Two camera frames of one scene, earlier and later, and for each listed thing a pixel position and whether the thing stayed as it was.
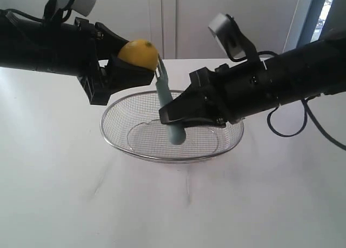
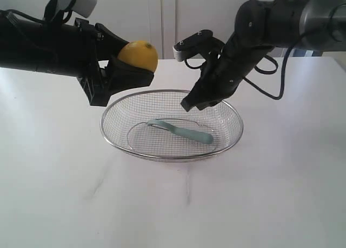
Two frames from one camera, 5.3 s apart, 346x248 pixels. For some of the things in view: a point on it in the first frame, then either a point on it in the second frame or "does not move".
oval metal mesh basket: x=132 y=122 does not move
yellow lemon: x=141 y=52 does not move
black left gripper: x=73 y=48 does not move
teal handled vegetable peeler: x=178 y=133 to x=201 y=137
